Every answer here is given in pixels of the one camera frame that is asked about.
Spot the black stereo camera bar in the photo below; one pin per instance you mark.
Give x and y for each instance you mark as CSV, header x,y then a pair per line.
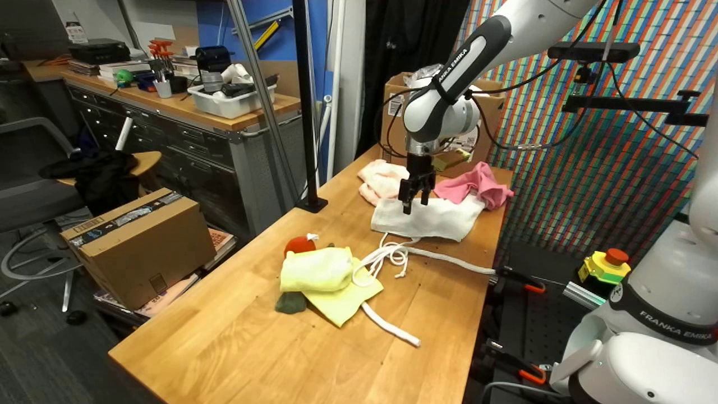
x,y
590,50

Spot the orange black clamp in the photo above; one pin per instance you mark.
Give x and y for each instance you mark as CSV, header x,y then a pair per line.
x,y
532,287
532,376

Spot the wooden stool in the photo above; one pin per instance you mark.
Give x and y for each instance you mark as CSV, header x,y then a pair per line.
x,y
146,161

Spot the cardboard box with black tape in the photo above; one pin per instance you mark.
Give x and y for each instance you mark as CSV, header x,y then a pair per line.
x,y
142,254

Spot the light pink towel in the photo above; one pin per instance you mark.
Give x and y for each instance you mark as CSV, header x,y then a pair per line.
x,y
383,181

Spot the cardboard box with white label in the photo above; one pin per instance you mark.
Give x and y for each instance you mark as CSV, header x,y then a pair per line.
x,y
495,119

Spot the wooden top workbench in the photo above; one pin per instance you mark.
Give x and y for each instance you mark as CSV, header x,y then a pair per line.
x,y
188,157

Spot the flat black device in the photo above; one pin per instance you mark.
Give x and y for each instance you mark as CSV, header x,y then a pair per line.
x,y
101,53

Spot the small green object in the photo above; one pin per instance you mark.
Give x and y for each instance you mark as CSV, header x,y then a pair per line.
x,y
121,76

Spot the green plush leaf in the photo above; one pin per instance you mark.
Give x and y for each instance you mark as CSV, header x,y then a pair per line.
x,y
290,302

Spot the black jacket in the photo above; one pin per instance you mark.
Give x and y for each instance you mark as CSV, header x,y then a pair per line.
x,y
98,181

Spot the yellow green cloth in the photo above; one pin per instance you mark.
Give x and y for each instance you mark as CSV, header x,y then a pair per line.
x,y
321,272

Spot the yellow red emergency stop button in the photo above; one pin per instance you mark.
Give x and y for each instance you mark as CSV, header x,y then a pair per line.
x,y
602,268

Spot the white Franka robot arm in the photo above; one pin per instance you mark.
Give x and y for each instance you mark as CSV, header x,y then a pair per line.
x,y
524,19

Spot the black vertical pole with base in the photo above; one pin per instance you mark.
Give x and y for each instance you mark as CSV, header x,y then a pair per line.
x,y
305,112

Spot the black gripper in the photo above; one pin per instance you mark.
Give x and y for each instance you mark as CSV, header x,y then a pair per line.
x,y
420,171

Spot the grey office chair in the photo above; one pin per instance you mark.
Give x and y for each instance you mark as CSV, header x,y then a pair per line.
x,y
29,203

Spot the silver diagonal pole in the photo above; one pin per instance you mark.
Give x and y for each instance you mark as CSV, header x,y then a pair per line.
x,y
258,81

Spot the magenta cloth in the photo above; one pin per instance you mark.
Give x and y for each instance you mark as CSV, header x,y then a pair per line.
x,y
479,188

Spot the white towel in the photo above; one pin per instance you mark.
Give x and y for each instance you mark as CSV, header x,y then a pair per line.
x,y
438,221

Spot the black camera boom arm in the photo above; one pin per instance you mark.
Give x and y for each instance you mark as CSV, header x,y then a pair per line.
x,y
621,105

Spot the red orange toy figure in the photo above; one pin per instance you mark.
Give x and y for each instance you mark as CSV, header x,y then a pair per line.
x,y
160,47

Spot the red plush tomato toy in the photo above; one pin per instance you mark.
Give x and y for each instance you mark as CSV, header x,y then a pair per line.
x,y
299,245

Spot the white plastic bin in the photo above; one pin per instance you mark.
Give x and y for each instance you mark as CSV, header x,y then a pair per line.
x,y
225,105

